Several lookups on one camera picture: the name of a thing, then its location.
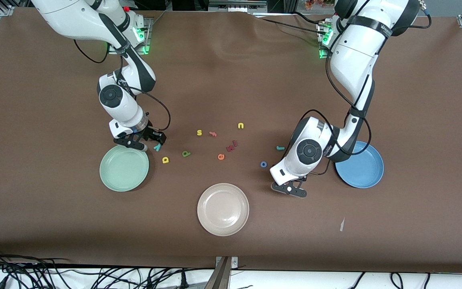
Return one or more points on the white paper scrap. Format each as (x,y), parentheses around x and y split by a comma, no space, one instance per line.
(341,224)

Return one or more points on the metal table bracket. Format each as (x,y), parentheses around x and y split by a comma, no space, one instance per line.
(222,277)

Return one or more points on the light green plate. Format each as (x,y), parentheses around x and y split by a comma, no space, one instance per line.
(124,170)

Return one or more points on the green foam letter p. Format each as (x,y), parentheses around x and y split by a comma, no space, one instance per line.
(186,153)

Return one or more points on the dark red foam letter k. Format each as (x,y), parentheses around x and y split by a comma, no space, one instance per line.
(230,148)

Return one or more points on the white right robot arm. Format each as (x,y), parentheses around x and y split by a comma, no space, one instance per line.
(114,98)

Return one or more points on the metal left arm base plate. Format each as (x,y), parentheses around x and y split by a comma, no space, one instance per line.
(322,54)

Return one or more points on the blue plate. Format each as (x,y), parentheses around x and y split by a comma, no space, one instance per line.
(365,168)

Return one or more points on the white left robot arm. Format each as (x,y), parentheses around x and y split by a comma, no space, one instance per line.
(307,152)

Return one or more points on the teal foam letter y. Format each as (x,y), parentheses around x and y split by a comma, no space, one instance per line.
(157,148)

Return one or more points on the beige plate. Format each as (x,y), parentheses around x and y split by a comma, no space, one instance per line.
(223,209)

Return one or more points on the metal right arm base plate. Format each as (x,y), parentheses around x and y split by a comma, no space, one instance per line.
(147,40)

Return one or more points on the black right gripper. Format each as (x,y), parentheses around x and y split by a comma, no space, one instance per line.
(149,133)

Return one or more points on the grey metal rack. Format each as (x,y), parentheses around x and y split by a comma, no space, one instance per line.
(247,6)

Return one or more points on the orange artificial flowers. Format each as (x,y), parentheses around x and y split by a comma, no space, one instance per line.
(319,4)

